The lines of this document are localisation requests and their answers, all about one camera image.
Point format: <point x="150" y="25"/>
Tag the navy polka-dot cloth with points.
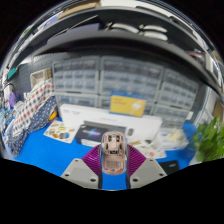
<point x="33" y="130"/>

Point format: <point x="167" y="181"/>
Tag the food sticker sheet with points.
<point x="58" y="131"/>

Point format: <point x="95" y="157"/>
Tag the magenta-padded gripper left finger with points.
<point x="78" y="171"/>

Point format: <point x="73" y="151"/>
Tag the grey large-drawer cabinet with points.
<point x="104" y="102"/>
<point x="76" y="99"/>

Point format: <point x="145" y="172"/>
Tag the beige woven basket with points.
<point x="40" y="77"/>

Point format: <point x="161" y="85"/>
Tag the red blue checkered cloth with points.
<point x="31" y="106"/>

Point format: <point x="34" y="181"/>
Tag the transparent pink computer mouse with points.
<point x="113" y="153"/>

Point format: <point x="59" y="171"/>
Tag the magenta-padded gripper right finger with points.
<point x="148" y="171"/>

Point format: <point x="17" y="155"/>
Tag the disposable glove box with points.
<point x="171" y="138"/>

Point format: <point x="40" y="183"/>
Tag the white keyboard package box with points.
<point x="76" y="115"/>

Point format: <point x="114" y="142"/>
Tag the grey shelf unit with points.
<point x="116" y="36"/>

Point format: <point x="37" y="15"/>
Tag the yellow and blue box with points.
<point x="128" y="105"/>

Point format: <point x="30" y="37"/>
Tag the green leafy plant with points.
<point x="210" y="140"/>

